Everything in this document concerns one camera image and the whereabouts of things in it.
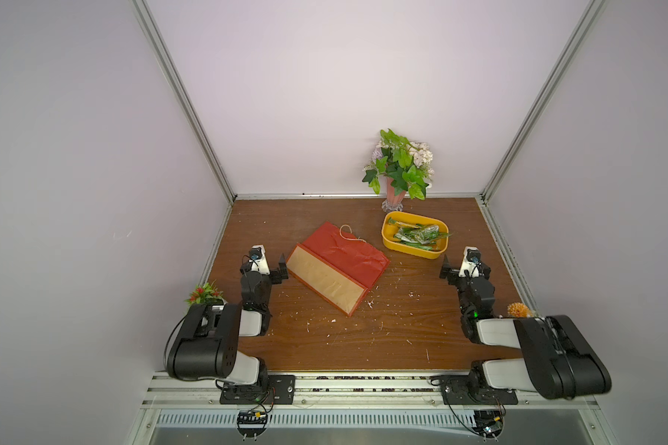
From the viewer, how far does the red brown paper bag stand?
0.91 meters

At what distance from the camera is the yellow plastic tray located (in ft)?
3.20

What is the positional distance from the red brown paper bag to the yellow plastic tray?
0.08 metres
